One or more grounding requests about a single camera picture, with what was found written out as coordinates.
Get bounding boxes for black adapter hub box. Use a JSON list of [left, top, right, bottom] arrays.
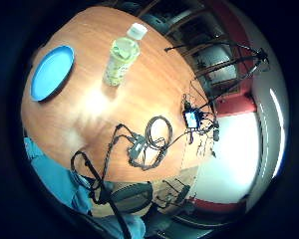
[[128, 133, 148, 160]]

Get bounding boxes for small device with lit screen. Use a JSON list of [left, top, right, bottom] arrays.
[[181, 105, 204, 131]]

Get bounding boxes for green tea plastic bottle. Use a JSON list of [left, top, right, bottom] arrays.
[[103, 22, 149, 88]]

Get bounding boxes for black office chair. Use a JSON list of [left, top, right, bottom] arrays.
[[107, 181, 154, 215]]

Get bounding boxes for blue round plate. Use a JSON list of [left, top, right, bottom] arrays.
[[30, 45, 76, 103]]

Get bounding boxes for the person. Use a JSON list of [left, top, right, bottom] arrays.
[[23, 135, 148, 239]]

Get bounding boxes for black coiled cable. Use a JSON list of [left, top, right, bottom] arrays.
[[145, 115, 174, 151]]

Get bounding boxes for black glove cable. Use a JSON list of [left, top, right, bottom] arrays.
[[70, 122, 138, 239]]

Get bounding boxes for black camera tripod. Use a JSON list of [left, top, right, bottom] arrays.
[[163, 40, 271, 110]]

